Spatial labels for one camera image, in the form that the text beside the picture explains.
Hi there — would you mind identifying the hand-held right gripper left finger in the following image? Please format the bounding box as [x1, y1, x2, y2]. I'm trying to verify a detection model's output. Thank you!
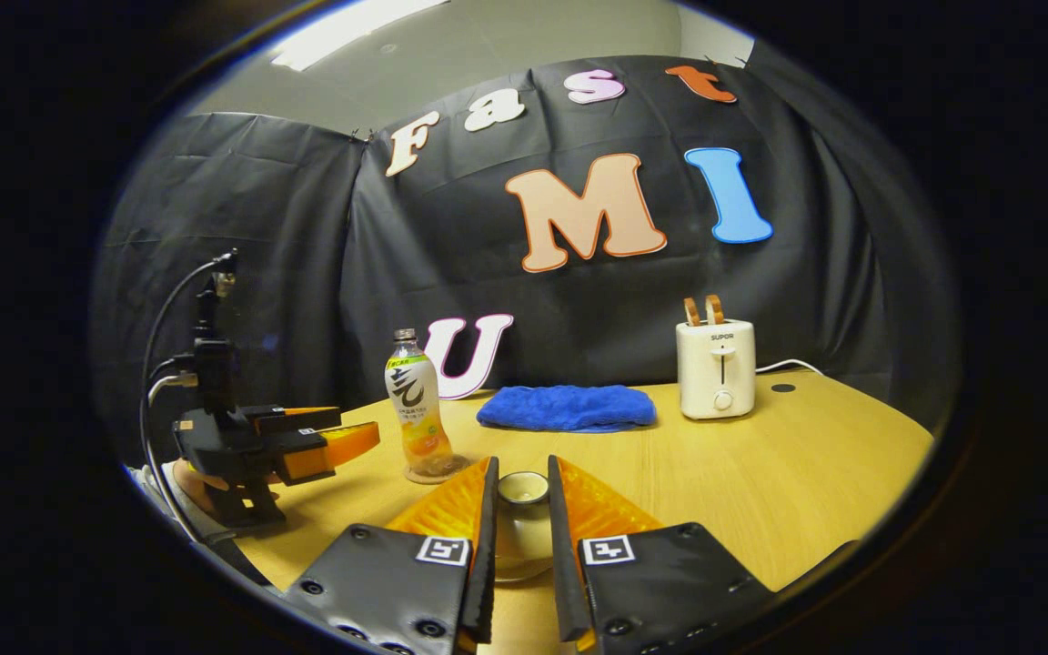
[283, 455, 499, 655]

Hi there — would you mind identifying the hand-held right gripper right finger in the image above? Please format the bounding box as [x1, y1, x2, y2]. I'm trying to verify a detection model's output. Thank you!
[547, 455, 775, 655]

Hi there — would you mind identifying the clear orange drink water bottle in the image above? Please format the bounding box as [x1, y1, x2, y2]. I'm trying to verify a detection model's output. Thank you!
[385, 328, 457, 480]

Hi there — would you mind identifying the round wooden coaster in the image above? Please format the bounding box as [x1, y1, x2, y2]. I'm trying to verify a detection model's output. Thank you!
[403, 453, 472, 485]

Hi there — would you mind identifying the blue towel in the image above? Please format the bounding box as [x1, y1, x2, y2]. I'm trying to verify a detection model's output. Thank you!
[477, 385, 658, 433]

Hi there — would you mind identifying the black backdrop cloth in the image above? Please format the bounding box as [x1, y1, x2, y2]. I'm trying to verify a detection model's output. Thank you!
[92, 41, 962, 456]

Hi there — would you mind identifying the white toaster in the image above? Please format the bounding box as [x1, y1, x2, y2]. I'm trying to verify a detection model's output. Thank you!
[676, 318, 757, 420]

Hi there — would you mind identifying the ceiling light panel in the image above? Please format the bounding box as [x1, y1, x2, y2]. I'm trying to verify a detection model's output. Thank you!
[269, 0, 452, 72]

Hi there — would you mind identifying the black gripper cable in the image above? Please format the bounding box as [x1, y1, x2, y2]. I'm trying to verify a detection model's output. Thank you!
[139, 257, 238, 510]

